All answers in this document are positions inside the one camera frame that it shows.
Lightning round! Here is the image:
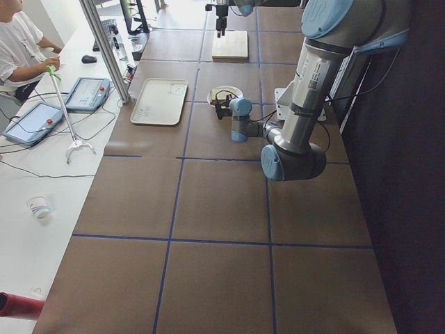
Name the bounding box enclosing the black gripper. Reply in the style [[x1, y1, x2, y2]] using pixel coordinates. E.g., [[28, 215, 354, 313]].
[[216, 5, 228, 38]]

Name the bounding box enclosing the white round plate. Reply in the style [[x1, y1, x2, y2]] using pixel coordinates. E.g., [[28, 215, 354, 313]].
[[206, 85, 243, 109]]

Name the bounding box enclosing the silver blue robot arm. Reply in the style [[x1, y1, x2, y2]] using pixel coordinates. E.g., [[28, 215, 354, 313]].
[[214, 0, 261, 38], [261, 0, 414, 181]]

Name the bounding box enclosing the wooden cutting board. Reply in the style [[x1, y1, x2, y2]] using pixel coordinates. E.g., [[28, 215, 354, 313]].
[[211, 31, 249, 61]]

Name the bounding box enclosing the cream bear tray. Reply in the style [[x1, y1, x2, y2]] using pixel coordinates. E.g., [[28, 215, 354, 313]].
[[130, 78, 188, 126]]

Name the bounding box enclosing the computer monitor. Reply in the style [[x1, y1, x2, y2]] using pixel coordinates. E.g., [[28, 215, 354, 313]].
[[120, 0, 149, 35]]

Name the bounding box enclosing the black keyboard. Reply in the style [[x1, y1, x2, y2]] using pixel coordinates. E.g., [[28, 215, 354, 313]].
[[101, 19, 117, 47]]

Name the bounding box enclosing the black computer mouse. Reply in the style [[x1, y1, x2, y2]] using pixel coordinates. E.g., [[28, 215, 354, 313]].
[[81, 55, 97, 64]]

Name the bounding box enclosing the far blue teach pendant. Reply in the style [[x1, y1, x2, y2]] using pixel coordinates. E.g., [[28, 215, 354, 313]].
[[65, 77, 111, 113]]

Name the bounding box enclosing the blue teach pendant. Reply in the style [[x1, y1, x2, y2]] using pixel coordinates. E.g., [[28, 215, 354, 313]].
[[3, 102, 63, 146], [65, 77, 111, 113]]

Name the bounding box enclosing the reacher grabber tool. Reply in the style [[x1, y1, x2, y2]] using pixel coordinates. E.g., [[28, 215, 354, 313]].
[[46, 65, 96, 164]]

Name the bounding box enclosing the seated person white shirt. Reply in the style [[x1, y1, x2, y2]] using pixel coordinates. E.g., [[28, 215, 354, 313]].
[[1, 0, 62, 102]]

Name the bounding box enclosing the near blue teach pendant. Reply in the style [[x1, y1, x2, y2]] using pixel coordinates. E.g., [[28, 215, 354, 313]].
[[3, 102, 63, 146]]

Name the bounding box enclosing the paper cup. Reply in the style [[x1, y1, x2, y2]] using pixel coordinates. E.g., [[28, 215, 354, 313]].
[[27, 196, 50, 219]]

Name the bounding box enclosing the red cylinder object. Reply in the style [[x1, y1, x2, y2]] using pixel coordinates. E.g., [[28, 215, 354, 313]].
[[1, 292, 45, 320]]

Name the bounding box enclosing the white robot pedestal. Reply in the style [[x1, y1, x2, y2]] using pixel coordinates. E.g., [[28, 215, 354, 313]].
[[274, 82, 327, 120]]

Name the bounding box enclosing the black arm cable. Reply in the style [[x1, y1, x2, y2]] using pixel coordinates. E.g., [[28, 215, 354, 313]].
[[248, 45, 401, 154]]

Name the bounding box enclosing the aluminium frame post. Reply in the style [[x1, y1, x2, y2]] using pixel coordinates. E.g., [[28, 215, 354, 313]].
[[79, 0, 131, 104]]

